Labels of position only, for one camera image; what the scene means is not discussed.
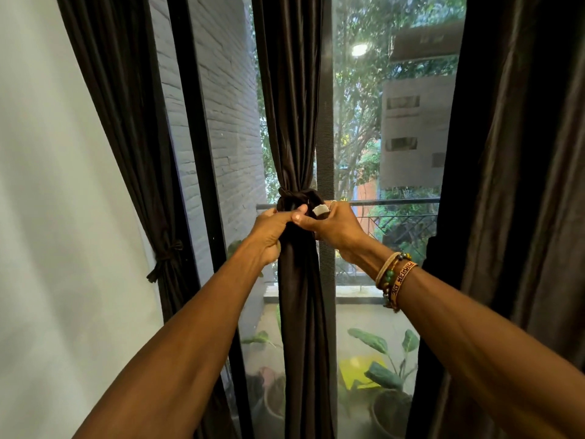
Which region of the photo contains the person's right hand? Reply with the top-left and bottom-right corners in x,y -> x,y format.
291,199 -> 380,266

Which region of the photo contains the grey concrete building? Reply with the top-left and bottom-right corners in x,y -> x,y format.
378,20 -> 465,190

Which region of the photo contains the person's left hand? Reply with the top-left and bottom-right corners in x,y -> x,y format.
246,204 -> 310,266

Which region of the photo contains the dark brown curtain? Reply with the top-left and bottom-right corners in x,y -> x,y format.
405,0 -> 585,439
54,0 -> 238,439
251,0 -> 337,439

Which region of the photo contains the person's right forearm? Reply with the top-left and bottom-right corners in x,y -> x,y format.
363,240 -> 585,439

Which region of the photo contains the person's left forearm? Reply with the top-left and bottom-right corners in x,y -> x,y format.
73,237 -> 275,439

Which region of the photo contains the yellow flat object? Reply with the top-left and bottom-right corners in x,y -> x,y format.
338,355 -> 387,390

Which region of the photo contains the black metal balcony railing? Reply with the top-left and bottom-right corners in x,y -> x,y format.
255,198 -> 441,287

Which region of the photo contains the green beaded bracelet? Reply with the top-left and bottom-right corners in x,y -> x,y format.
381,252 -> 412,309

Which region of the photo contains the orange woven patterned bracelet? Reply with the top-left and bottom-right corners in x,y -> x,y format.
389,261 -> 419,314

